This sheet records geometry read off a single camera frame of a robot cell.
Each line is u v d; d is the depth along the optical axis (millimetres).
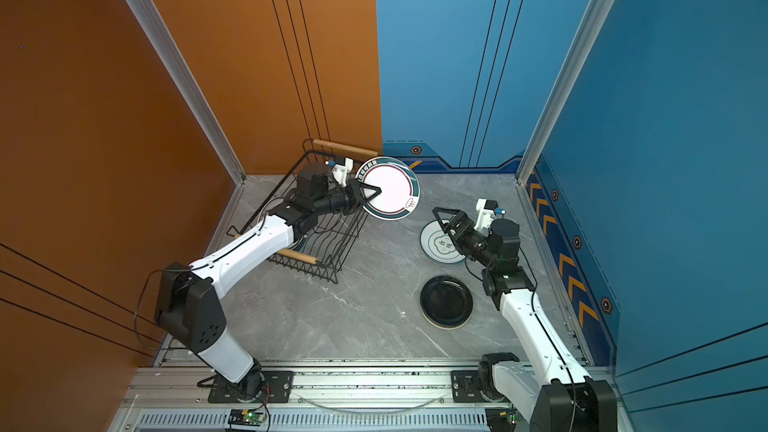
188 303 447
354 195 696
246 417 708
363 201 726
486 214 712
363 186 756
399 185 808
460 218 681
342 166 747
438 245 991
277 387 738
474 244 670
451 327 807
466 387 723
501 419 703
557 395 388
